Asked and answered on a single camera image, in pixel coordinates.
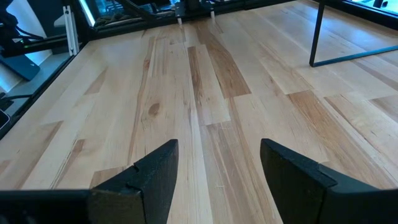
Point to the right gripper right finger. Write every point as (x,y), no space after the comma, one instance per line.
(311,193)

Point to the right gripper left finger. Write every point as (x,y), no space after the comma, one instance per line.
(140,193)

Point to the wooden shelf with black frame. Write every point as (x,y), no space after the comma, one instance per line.
(342,46)

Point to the silver bracket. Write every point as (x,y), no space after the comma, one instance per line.
(71,29)

